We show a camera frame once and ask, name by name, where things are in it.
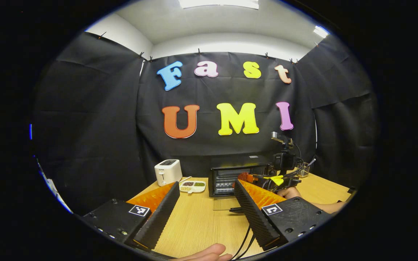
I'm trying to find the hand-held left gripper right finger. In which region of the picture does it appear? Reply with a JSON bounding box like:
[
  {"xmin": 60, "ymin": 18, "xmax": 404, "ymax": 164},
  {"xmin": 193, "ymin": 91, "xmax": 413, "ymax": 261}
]
[{"xmin": 233, "ymin": 178, "xmax": 336, "ymax": 251}]

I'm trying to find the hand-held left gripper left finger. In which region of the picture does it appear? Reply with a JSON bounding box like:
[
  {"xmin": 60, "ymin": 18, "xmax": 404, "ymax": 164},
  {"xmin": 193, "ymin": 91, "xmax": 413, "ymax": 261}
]
[{"xmin": 79, "ymin": 181, "xmax": 181, "ymax": 250}]

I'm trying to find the black electric oven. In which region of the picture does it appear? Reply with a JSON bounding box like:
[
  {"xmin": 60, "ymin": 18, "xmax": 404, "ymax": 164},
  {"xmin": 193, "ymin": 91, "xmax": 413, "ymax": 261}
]
[{"xmin": 209, "ymin": 155, "xmax": 275, "ymax": 213}]

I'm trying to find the white divided snack plate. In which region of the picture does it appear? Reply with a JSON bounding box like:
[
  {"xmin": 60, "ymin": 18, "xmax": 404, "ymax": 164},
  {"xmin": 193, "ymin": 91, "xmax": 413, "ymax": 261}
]
[{"xmin": 179, "ymin": 180, "xmax": 206, "ymax": 194}]

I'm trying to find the white toaster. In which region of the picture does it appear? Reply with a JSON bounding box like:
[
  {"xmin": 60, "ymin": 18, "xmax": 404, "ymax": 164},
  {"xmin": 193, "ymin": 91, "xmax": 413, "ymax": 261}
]
[{"xmin": 154, "ymin": 159, "xmax": 183, "ymax": 187}]

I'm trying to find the black backdrop cloth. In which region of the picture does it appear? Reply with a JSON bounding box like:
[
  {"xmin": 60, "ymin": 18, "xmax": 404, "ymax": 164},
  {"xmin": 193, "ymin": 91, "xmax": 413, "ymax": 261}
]
[{"xmin": 31, "ymin": 32, "xmax": 378, "ymax": 216}]

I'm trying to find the ceiling light panel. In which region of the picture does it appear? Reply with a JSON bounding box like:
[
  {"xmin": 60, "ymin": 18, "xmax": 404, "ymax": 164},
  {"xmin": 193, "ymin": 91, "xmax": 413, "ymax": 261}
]
[
  {"xmin": 312, "ymin": 25, "xmax": 329, "ymax": 39},
  {"xmin": 178, "ymin": 0, "xmax": 259, "ymax": 10}
]

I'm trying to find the metal wire utensil holder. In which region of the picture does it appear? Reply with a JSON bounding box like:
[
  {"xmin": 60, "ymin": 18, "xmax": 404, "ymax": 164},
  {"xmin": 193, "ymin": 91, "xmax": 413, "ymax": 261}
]
[{"xmin": 298, "ymin": 162, "xmax": 313, "ymax": 178}]

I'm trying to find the black cable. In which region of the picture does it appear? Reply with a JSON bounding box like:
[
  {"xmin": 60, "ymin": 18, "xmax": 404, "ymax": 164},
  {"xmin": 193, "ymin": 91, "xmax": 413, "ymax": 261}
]
[
  {"xmin": 237, "ymin": 235, "xmax": 257, "ymax": 261},
  {"xmin": 231, "ymin": 225, "xmax": 251, "ymax": 261}
]

